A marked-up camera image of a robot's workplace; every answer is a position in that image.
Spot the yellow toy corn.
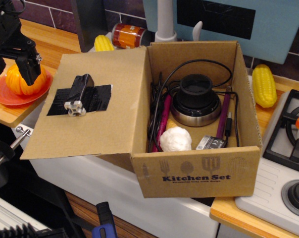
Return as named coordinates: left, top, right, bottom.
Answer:
left=94, top=35, right=114, bottom=52
left=252, top=64, right=277, bottom=108

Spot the blue toy oven panel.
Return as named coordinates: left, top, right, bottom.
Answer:
left=142, top=0, right=299, bottom=64

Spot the toy ice cream cone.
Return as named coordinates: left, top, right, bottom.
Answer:
left=159, top=119, right=192, bottom=152

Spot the magenta bar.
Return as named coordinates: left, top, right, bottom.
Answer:
left=151, top=94, right=172, bottom=152
left=216, top=86, right=232, bottom=139

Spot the toy stove top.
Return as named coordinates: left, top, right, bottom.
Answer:
left=235, top=90, right=299, bottom=236

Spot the white toy sink unit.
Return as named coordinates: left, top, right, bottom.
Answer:
left=12, top=101, right=221, bottom=238

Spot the grey stove knob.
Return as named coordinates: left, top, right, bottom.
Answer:
left=281, top=179, right=299, bottom=216

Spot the red plastic plate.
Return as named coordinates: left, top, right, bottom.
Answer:
left=0, top=70, right=53, bottom=106

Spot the brown cardboard Kitchen Set box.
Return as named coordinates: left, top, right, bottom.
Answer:
left=21, top=41, right=262, bottom=198

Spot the dark grey upright post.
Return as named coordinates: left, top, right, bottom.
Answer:
left=70, top=0, right=108, bottom=53

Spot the yellow toy corn back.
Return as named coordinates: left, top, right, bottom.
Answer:
left=94, top=35, right=114, bottom=52

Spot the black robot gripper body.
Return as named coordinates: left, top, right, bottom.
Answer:
left=0, top=0, right=37, bottom=59

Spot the grey label card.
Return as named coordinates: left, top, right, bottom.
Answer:
left=196, top=135, right=227, bottom=150

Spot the black silver 3D mouse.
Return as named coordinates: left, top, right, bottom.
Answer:
left=170, top=74, right=221, bottom=127

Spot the metal clamp screw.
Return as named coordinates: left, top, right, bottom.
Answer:
left=0, top=126, right=31, bottom=151

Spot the left magenta bar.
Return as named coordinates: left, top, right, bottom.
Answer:
left=151, top=94, right=172, bottom=152

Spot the blue clamp handle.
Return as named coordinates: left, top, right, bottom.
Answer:
left=92, top=201, right=118, bottom=238

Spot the yellow toy corn right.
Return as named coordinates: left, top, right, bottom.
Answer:
left=252, top=64, right=277, bottom=108

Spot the taped aluminium handle block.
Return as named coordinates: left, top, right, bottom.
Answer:
left=47, top=74, right=112, bottom=117

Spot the orange toy pumpkin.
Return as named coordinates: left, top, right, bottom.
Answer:
left=5, top=64, right=47, bottom=96

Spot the right magenta bar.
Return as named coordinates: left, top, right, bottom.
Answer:
left=216, top=86, right=232, bottom=139

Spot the orange label toy can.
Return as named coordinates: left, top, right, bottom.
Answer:
left=111, top=23, right=147, bottom=49

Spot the grey toy faucet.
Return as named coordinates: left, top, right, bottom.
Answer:
left=155, top=0, right=177, bottom=42

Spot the black USB cable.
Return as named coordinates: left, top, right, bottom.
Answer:
left=146, top=59, right=241, bottom=153

